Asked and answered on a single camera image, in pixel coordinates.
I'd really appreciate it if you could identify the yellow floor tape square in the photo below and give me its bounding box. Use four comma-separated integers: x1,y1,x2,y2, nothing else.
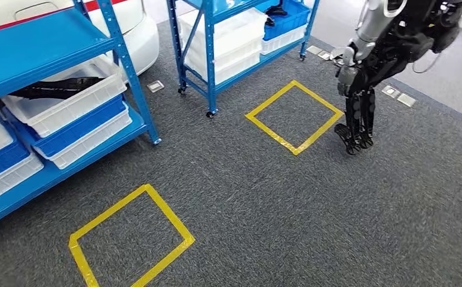
68,182,196,287
244,80,345,157

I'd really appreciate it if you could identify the white car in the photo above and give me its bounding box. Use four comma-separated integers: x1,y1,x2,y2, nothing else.
0,0,161,78

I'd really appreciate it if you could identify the black ribbed part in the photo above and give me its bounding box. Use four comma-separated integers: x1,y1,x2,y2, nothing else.
8,76,106,101

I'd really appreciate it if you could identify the blue metal shelf rack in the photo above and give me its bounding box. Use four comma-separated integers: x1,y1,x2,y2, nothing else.
166,0,322,119
0,0,163,233

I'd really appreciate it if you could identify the black silver humanoid robot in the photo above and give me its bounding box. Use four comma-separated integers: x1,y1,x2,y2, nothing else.
329,0,462,156

